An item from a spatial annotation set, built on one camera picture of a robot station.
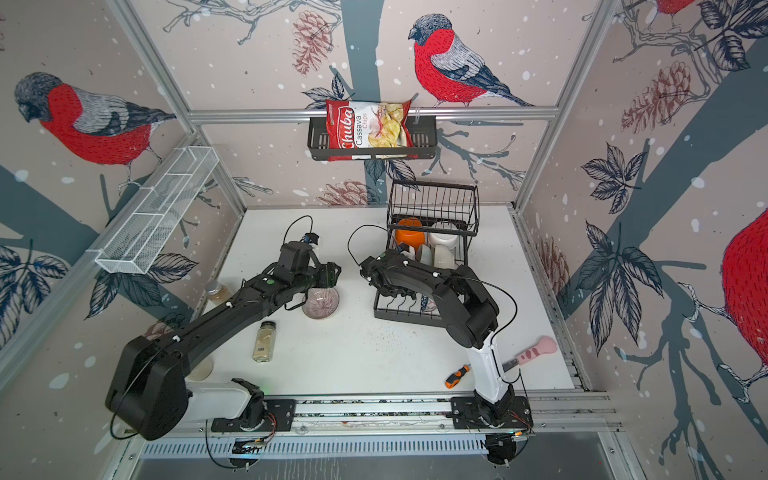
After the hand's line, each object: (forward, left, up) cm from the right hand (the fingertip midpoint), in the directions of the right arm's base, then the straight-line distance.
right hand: (425, 286), depth 89 cm
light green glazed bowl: (+9, 0, +4) cm, 10 cm away
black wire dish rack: (+30, -4, -3) cm, 31 cm away
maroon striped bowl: (-4, +33, -5) cm, 33 cm away
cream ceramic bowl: (+9, -6, +3) cm, 11 cm away
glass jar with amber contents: (-7, +61, +4) cm, 62 cm away
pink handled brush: (-14, -35, -7) cm, 38 cm away
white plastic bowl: (+19, -7, -2) cm, 20 cm away
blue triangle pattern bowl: (-7, -1, +1) cm, 7 cm away
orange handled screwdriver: (-24, -8, -7) cm, 26 cm away
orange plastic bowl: (+19, +3, 0) cm, 19 cm away
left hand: (0, +27, +9) cm, 29 cm away
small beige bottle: (-18, +45, -2) cm, 49 cm away
